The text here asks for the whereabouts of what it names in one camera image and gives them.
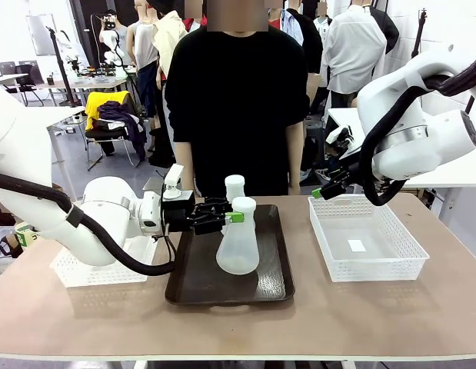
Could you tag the figure in black jacket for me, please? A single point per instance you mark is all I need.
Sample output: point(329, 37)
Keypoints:
point(312, 42)

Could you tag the black light stand pole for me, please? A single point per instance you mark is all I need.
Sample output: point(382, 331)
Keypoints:
point(419, 34)

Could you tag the yellow garment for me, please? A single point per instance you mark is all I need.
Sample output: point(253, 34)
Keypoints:
point(93, 105)

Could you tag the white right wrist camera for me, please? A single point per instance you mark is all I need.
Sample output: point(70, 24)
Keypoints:
point(339, 136)

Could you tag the metal floor base plate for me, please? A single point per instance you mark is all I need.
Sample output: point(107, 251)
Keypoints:
point(153, 184)

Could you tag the purple garment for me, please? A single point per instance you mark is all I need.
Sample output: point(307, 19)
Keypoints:
point(130, 127)

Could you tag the cluttered background desk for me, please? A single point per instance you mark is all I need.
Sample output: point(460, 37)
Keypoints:
point(87, 82)

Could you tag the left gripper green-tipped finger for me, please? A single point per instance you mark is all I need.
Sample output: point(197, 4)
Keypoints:
point(210, 227)
point(212, 207)

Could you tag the person's left forearm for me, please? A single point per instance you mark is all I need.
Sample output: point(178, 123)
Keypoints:
point(295, 157)

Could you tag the mannequin in white tank top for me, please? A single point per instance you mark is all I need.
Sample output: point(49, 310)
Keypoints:
point(145, 42)

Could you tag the translucent white conical flask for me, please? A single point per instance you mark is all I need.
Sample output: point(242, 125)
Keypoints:
point(239, 250)
point(235, 186)

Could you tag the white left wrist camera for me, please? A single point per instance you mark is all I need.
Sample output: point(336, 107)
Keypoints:
point(174, 177)

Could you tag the metal frame chair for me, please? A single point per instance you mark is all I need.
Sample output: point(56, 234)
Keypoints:
point(107, 144)

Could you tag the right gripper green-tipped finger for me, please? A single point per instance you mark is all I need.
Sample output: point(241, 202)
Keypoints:
point(340, 175)
point(331, 190)

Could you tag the dark brown plastic tray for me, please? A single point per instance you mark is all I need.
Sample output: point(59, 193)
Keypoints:
point(272, 276)

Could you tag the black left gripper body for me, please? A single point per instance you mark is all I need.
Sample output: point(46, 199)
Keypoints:
point(180, 217)

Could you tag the hanging black jacket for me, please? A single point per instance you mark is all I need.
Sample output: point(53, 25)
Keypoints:
point(389, 30)

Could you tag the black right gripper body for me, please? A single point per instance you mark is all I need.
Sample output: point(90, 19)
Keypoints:
point(351, 177)

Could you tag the black tripod stand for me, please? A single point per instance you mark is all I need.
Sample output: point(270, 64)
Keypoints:
point(64, 73)

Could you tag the white perforated basket with label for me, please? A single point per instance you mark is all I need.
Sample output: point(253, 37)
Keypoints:
point(368, 269)

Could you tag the mannequin in cream shirt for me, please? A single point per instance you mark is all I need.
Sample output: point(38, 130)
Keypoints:
point(168, 34)

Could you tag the white paper label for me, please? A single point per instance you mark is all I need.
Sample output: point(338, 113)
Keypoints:
point(358, 245)

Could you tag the figure in blue shirt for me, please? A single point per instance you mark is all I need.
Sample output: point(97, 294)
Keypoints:
point(293, 28)

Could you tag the mannequin in white dress shirt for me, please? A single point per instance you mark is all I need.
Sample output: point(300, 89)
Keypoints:
point(353, 50)

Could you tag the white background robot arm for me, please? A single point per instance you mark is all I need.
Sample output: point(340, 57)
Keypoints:
point(112, 42)

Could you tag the black office chair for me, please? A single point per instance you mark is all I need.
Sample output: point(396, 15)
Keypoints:
point(24, 82)

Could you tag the grey whiteboard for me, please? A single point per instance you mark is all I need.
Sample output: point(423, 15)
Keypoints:
point(41, 34)

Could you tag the white side table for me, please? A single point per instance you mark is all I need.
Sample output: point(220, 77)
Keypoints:
point(445, 175)

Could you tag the person in black shirt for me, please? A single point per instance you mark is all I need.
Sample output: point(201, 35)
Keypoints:
point(237, 115)

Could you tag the white perforated plastic basket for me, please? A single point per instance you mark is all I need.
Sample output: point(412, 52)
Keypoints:
point(99, 276)

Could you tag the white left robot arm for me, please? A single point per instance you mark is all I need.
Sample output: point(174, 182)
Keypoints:
point(107, 215)

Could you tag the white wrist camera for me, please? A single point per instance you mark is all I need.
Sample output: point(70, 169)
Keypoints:
point(339, 136)
point(174, 177)

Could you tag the paper bag with green print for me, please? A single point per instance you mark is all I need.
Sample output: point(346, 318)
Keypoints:
point(26, 235)

